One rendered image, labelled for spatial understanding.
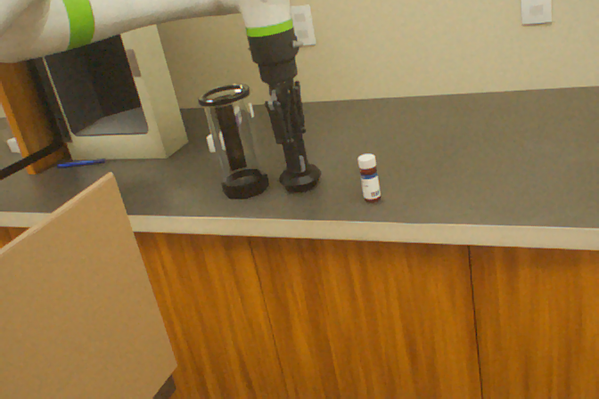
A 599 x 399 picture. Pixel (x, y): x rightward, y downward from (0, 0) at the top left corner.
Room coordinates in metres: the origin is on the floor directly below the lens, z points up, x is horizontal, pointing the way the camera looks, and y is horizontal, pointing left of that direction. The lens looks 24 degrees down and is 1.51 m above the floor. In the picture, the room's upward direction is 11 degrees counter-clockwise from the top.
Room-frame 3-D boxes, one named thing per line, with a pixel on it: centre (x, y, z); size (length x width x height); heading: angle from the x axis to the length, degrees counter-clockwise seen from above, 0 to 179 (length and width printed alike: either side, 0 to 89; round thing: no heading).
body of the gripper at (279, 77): (1.25, 0.01, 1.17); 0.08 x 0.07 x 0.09; 154
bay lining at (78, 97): (1.76, 0.43, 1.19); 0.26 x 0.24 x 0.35; 64
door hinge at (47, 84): (1.71, 0.62, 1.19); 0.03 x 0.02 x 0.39; 64
